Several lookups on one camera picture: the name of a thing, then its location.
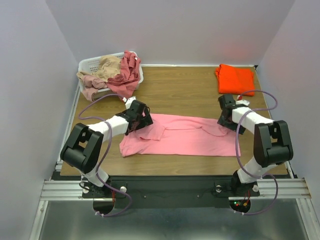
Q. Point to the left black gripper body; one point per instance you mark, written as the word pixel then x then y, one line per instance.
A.
pixel 139 118

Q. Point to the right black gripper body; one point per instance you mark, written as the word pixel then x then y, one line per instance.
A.
pixel 227 122

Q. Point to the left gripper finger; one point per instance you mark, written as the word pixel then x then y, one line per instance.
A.
pixel 146 119
pixel 133 128

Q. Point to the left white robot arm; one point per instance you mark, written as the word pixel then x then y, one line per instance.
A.
pixel 88 145

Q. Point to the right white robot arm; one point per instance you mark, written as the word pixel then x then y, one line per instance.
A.
pixel 272 145

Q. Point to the folded orange t shirt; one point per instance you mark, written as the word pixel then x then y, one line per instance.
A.
pixel 233 80

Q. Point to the dark red t shirt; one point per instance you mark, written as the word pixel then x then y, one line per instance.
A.
pixel 125 83

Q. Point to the dusty pink t shirt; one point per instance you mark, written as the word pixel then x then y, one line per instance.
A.
pixel 91 86

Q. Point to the beige t shirt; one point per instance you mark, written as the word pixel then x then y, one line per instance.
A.
pixel 103 67

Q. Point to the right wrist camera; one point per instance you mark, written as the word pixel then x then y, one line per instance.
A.
pixel 241 101

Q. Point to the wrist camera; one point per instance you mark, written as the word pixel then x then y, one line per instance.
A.
pixel 128 101
pixel 241 101

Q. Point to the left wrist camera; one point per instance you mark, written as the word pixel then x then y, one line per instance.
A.
pixel 128 101

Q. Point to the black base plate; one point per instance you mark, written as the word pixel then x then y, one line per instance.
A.
pixel 170 192

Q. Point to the aluminium frame rail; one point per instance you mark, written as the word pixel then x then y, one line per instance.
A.
pixel 57 190

